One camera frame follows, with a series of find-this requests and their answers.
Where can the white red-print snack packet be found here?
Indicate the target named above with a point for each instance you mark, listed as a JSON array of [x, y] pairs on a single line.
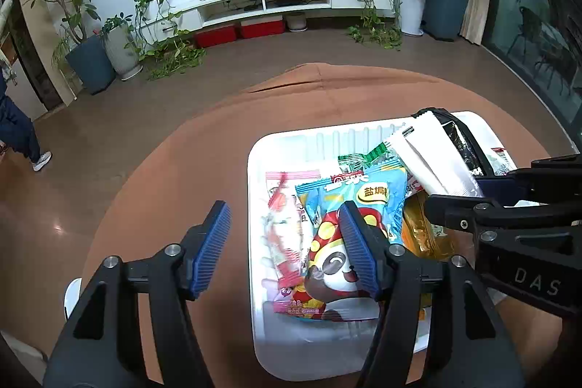
[[414, 185]]

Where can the light blue panda snack packet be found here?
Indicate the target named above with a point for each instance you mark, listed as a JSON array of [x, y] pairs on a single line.
[[332, 270]]

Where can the orange snack packet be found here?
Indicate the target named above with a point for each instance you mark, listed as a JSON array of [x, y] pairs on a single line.
[[423, 233]]

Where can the dark outdoor chair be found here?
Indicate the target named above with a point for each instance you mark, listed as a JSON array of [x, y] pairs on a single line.
[[541, 47]]

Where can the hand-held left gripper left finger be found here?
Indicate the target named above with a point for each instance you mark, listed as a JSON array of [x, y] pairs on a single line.
[[211, 247]]

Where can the white media cabinet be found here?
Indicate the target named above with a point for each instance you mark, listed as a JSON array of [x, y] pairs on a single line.
[[236, 8]]

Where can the white foam tray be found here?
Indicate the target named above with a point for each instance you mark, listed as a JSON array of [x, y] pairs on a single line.
[[291, 347]]

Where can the small plant in white pot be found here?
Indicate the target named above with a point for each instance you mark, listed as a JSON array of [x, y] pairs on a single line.
[[122, 51]]

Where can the black set-top box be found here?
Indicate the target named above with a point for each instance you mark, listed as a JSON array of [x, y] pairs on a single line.
[[288, 0]]

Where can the pink snack packet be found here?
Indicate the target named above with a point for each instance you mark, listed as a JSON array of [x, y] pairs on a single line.
[[284, 233]]

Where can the white round object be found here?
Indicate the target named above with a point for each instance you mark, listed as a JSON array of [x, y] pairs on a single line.
[[72, 297]]

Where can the small white pot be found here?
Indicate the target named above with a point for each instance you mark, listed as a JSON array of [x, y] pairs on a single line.
[[295, 21]]

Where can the green snack packet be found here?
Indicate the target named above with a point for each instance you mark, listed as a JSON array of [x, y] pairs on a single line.
[[359, 160]]

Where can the long white snack packet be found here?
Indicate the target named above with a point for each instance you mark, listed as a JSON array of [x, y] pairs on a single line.
[[432, 160]]

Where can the red storage box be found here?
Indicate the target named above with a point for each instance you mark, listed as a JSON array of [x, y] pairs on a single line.
[[216, 37], [262, 29]]

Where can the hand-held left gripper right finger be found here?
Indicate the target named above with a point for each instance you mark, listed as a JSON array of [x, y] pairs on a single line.
[[359, 242]]

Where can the brown tablecloth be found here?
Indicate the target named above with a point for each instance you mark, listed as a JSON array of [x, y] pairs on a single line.
[[204, 151]]

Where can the tall plant in blue-grey pot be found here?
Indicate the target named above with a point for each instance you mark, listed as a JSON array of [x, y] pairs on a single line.
[[91, 65]]

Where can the red and white snack packet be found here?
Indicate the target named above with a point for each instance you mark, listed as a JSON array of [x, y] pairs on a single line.
[[502, 158]]

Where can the trailing vine plant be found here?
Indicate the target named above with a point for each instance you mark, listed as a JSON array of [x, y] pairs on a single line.
[[172, 51]]

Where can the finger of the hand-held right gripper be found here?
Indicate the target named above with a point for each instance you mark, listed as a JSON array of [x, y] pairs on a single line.
[[454, 210], [500, 190]]

